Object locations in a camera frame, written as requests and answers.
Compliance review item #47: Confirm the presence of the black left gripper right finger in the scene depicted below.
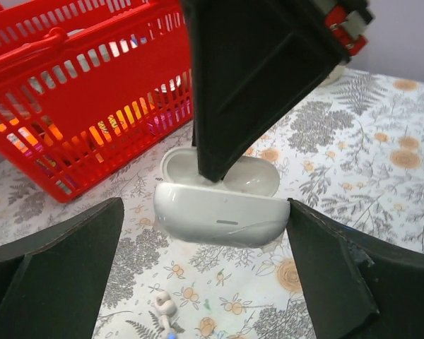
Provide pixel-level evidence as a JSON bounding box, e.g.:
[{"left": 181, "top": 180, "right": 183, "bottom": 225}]
[{"left": 288, "top": 199, "right": 424, "bottom": 338}]

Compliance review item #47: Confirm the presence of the red plastic shopping basket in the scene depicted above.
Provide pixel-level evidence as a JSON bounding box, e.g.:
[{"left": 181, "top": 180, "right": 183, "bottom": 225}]
[{"left": 0, "top": 1, "right": 193, "bottom": 203}]

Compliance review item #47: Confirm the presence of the jar with brown lid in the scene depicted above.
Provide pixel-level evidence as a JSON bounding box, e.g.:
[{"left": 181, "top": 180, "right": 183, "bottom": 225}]
[{"left": 319, "top": 64, "right": 346, "bottom": 87}]

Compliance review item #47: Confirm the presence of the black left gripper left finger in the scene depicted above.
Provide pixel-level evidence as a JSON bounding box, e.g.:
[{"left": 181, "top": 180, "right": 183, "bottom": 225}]
[{"left": 0, "top": 198, "right": 124, "bottom": 338}]

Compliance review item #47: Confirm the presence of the white earbud charging case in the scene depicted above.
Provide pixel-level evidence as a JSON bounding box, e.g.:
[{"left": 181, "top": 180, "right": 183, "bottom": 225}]
[{"left": 153, "top": 147, "right": 290, "bottom": 248}]

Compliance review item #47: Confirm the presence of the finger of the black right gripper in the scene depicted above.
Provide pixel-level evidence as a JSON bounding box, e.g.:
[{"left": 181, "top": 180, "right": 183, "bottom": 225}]
[{"left": 181, "top": 1, "right": 350, "bottom": 182}]

